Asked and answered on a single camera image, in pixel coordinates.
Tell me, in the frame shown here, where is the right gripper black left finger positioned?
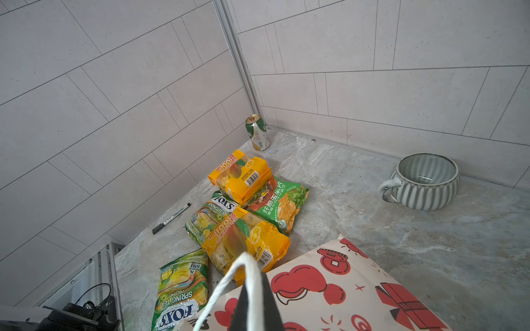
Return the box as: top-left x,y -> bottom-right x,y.
229,286 -> 249,331

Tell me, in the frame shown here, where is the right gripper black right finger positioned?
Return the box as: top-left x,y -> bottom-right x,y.
261,273 -> 285,331

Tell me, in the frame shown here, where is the green yellow Fox's candy bag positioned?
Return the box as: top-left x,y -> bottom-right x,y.
151,249 -> 208,330

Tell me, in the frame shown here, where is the white red printed paper bag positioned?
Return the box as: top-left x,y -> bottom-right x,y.
178,237 -> 449,330

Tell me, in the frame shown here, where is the yellow barcode snack bag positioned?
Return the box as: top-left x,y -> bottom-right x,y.
202,207 -> 291,274

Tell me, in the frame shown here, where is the green rainbow snack bag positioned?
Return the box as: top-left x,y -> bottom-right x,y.
185,190 -> 240,245

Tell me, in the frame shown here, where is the green red snack bag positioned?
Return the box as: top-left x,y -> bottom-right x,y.
244,176 -> 309,235

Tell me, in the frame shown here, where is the yellow orange snack bag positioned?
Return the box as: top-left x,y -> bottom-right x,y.
208,150 -> 272,205

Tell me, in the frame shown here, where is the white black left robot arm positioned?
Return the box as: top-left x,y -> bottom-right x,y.
1,303 -> 121,330

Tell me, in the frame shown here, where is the black marker pen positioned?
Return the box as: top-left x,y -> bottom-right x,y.
152,203 -> 191,234

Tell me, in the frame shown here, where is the green white drink can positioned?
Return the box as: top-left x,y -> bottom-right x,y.
245,114 -> 271,151

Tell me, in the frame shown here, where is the grey ribbed ceramic mug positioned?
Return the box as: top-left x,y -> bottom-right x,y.
379,153 -> 460,211

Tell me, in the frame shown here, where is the black cable left base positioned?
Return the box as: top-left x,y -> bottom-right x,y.
73,283 -> 113,305

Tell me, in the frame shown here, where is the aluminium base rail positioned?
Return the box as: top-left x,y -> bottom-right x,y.
37,243 -> 124,330

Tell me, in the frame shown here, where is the aluminium corner post left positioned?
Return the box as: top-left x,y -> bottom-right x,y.
212,0 -> 262,115

